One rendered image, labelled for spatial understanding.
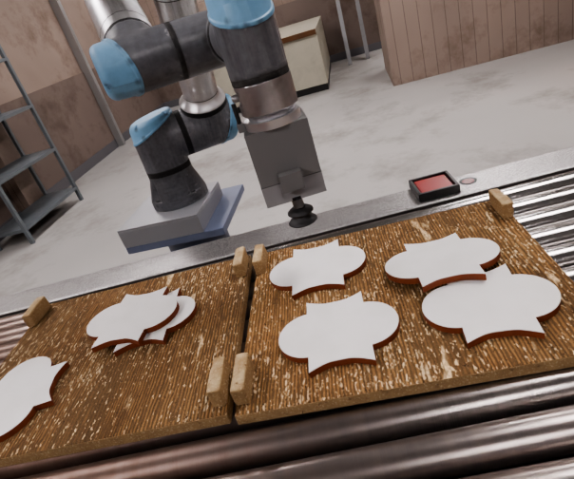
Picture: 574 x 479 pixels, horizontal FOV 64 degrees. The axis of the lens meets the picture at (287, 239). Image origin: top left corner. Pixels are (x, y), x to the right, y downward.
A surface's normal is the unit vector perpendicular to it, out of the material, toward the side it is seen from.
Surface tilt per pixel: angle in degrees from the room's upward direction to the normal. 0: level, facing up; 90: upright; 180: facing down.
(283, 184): 90
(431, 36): 90
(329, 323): 0
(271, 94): 90
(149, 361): 0
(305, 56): 90
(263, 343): 0
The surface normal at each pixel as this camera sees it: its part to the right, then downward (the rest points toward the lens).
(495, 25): -0.10, 0.51
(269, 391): -0.27, -0.85
